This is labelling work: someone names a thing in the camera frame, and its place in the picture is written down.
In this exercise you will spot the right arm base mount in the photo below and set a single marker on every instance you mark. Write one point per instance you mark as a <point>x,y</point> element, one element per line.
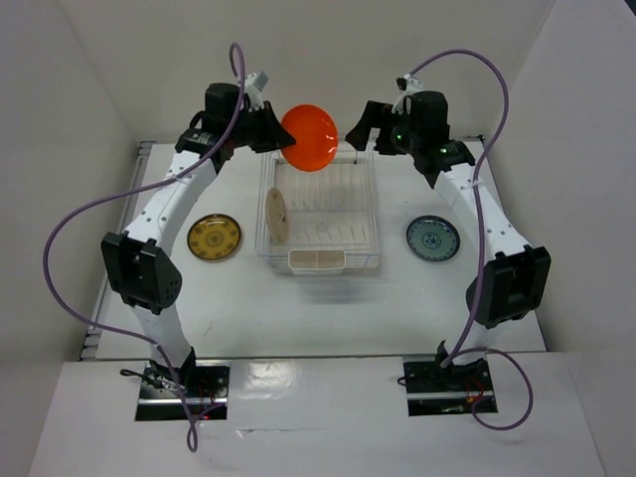
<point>431,390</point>

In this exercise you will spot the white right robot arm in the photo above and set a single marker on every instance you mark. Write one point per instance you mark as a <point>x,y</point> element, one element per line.
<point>511,273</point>

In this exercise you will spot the beige cutlery holder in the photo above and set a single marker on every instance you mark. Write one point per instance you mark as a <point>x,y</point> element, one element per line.
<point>316,261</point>

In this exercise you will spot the blue patterned plate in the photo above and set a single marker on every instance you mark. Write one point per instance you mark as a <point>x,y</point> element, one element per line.
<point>433,238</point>

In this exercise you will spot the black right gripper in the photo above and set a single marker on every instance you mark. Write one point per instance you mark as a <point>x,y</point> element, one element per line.
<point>375,115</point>

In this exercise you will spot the cream patterned plate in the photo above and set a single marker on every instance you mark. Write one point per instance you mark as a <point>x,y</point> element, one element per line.
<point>276,216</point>

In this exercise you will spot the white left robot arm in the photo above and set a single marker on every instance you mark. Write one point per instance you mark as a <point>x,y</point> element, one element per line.
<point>138,260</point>

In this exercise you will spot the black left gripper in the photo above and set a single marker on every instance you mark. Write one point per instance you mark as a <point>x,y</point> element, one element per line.
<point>275,134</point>

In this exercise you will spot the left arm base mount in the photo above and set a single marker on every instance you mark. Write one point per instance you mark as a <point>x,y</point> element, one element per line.
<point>207,393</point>

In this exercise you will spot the orange plate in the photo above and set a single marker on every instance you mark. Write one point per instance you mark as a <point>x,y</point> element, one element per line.
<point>316,138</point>

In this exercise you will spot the white wire dish rack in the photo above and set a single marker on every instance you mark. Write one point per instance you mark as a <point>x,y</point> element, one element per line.
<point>334,208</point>

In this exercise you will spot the yellow patterned plate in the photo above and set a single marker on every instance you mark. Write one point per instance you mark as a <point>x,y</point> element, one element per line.
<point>214,237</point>

